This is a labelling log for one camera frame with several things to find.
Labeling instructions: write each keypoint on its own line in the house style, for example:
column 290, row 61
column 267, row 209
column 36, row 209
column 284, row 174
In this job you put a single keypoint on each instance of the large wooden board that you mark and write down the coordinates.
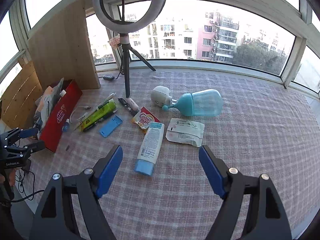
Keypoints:
column 60, row 49

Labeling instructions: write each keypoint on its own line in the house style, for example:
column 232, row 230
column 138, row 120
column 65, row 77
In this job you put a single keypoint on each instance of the white round plug device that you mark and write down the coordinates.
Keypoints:
column 161, row 96

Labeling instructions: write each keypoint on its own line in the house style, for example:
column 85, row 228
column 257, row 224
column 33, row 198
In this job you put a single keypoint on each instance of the white ring light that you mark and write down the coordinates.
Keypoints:
column 123, row 27

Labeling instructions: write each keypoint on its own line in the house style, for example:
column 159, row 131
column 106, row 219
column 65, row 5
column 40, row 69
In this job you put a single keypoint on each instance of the pink cosmetic tube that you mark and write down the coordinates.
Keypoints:
column 132, row 104

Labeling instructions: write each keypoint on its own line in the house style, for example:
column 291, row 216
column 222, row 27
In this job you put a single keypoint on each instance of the small green white tube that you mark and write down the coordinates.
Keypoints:
column 104, row 104

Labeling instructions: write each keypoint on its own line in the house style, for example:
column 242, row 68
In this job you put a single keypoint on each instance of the black inline cable remote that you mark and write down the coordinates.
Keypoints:
column 108, row 77

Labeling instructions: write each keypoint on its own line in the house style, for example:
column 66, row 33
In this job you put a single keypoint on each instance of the small pine wood panel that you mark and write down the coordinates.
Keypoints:
column 18, row 100

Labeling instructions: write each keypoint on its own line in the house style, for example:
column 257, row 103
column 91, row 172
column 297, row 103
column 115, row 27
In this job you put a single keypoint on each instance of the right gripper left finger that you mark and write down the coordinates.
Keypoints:
column 55, row 217

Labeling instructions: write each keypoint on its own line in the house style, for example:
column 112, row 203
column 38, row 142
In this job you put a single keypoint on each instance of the white plastic sachet packet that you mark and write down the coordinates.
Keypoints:
column 185, row 131

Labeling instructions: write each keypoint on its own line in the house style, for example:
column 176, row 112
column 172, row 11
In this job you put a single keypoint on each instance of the orange tissue pack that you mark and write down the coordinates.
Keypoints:
column 44, row 104

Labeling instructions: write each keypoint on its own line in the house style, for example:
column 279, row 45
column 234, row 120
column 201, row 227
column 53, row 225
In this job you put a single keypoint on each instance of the white blue lotion tube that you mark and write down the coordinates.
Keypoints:
column 149, row 150

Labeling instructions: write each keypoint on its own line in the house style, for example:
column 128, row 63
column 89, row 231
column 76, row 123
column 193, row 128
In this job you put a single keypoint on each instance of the black gel pen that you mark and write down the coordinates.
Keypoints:
column 127, row 107

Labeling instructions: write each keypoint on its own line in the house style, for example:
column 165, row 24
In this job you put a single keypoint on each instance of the coffee mate creamer packet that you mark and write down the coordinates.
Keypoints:
column 144, row 118

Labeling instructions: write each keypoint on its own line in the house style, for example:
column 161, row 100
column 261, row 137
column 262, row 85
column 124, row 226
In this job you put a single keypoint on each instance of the red cardboard box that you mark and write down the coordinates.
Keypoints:
column 52, row 131

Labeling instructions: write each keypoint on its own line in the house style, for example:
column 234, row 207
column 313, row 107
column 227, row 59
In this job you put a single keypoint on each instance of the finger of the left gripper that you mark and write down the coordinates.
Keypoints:
column 11, row 136
column 26, row 150

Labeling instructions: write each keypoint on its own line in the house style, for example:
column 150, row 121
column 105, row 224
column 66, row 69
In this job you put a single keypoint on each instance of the small blue cap bottle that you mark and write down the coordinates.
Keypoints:
column 66, row 125

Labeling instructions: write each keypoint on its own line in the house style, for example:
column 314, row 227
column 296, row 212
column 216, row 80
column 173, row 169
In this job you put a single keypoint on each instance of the black tripod stand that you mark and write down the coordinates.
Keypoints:
column 126, row 48

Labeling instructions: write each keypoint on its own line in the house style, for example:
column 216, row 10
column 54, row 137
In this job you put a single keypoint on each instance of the blue baby bottle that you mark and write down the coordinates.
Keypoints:
column 203, row 103

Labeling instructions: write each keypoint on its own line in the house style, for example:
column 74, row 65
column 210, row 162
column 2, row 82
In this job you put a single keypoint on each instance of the blue phone case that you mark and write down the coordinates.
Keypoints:
column 108, row 128

